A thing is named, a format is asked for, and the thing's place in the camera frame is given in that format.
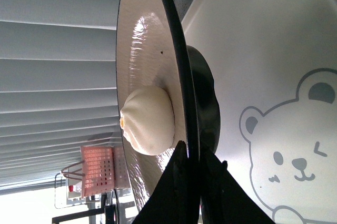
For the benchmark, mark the grey pleated curtain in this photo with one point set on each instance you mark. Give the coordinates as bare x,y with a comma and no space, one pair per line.
58,86

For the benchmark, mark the beige plate with black rim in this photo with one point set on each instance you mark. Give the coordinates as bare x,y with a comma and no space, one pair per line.
151,51

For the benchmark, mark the white bear print tray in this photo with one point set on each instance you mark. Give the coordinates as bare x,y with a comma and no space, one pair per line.
274,68

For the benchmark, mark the white steamed bun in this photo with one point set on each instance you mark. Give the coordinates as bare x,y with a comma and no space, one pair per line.
147,120

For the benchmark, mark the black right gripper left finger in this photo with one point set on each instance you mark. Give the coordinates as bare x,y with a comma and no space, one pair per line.
176,197

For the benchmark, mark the black metal rack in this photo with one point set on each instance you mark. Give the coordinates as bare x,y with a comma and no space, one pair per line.
115,206

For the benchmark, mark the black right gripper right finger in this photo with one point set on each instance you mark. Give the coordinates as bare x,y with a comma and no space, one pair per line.
222,198

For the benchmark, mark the pink perforated basket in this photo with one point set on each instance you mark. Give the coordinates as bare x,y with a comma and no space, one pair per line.
101,169

